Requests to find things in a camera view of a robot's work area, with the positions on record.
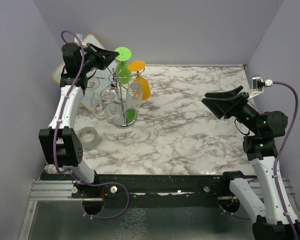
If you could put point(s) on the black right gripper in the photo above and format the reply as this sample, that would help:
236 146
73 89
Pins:
221 105

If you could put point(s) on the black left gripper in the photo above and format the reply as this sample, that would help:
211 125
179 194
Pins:
104 57

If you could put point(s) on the green plastic wine glass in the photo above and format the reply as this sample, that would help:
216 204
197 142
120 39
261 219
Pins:
123 73

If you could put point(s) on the orange plastic wine glass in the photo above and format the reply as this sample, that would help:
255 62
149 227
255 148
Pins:
138 66

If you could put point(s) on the clear wine glass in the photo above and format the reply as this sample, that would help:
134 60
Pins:
112 108
134 95
95 102

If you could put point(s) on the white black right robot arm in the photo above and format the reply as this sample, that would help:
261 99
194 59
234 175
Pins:
272 216

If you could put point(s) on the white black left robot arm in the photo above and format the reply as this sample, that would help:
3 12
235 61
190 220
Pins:
60 144

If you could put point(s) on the chrome wine glass rack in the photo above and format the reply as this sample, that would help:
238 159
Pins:
129 115

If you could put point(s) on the yellow framed whiteboard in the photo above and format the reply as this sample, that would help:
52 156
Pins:
66 72

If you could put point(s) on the clear tape roll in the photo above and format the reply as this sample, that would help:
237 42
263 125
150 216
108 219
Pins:
88 137

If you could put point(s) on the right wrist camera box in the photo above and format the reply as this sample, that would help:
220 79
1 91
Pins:
258 85

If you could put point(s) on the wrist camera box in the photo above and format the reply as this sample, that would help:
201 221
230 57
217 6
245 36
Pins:
78 39
258 85

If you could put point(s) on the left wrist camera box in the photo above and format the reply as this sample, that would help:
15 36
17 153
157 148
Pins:
78 39

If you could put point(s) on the black metal base rail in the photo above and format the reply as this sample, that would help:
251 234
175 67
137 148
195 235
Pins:
116 191

